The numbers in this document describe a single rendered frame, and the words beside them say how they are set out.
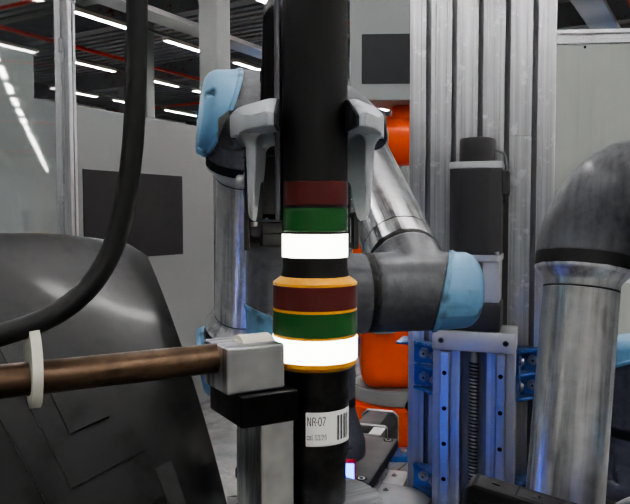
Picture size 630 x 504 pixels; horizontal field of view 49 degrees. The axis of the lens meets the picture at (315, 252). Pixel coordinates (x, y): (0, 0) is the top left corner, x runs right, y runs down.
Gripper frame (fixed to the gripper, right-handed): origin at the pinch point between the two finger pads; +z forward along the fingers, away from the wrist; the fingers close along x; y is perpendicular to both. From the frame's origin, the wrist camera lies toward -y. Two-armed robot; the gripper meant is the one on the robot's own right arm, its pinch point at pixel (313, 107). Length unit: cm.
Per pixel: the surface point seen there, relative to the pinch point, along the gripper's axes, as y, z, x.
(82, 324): 11.2, -6.5, 12.6
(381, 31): -111, -386, -76
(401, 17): -119, -384, -88
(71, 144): -14, -139, 47
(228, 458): 145, -375, 19
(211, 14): -208, -687, 44
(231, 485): 146, -333, 16
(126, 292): 9.8, -10.4, 10.8
